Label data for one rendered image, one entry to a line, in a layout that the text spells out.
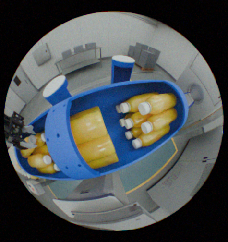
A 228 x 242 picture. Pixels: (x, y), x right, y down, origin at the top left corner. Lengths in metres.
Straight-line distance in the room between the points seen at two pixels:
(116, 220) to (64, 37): 3.71
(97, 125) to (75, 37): 3.42
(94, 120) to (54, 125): 0.09
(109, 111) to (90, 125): 0.23
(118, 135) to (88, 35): 3.53
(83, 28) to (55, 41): 1.09
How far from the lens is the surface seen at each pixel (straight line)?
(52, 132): 0.15
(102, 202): 0.27
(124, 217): 0.27
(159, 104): 0.24
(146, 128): 0.25
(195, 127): 0.97
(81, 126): 0.17
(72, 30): 3.50
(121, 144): 0.36
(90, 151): 0.20
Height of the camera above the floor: 1.34
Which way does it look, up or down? 69 degrees down
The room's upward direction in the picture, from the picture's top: 8 degrees clockwise
